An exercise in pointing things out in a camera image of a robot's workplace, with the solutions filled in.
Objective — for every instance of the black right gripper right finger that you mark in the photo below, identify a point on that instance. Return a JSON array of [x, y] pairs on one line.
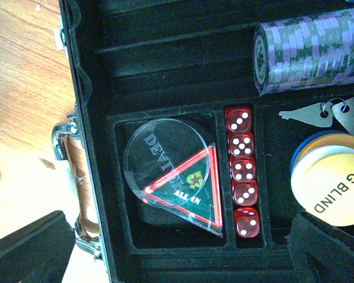
[[321, 252]]

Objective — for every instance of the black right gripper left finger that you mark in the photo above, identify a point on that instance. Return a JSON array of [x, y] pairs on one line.
[[38, 252]]

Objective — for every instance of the red die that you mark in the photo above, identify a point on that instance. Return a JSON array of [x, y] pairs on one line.
[[238, 119], [245, 194], [247, 222], [241, 145], [243, 169]]

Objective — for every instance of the white dealer button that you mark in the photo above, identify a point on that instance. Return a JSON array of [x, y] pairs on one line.
[[322, 176]]

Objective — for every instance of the triangular all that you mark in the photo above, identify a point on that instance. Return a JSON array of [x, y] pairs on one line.
[[191, 191]]

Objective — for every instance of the black poker set case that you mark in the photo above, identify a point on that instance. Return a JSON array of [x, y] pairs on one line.
[[135, 61]]

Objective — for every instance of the silver case keys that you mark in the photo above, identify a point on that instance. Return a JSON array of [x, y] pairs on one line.
[[322, 114]]

